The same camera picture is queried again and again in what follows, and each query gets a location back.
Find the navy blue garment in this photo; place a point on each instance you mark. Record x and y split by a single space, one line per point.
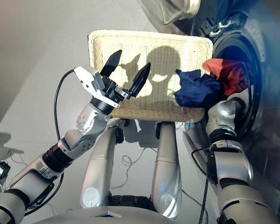
196 91

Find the red garment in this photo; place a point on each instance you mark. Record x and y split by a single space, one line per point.
226 74

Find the pale woven basket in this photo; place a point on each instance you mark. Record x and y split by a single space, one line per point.
154 109

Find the round glass washing machine door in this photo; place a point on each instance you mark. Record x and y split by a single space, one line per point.
168 9

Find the washing machine drum opening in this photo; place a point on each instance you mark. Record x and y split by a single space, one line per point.
233 51

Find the washing machine door hinge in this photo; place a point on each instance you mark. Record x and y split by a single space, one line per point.
220 24

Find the grey washing machine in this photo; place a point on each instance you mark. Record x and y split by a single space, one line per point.
270 163

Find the silver robot leg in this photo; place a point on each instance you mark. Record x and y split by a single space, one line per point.
98 172
166 172

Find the silver robot torso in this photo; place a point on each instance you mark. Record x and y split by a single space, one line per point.
79 219

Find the black power adapter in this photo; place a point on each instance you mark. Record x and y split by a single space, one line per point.
2 170

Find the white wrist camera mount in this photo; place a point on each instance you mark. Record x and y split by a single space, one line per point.
85 78

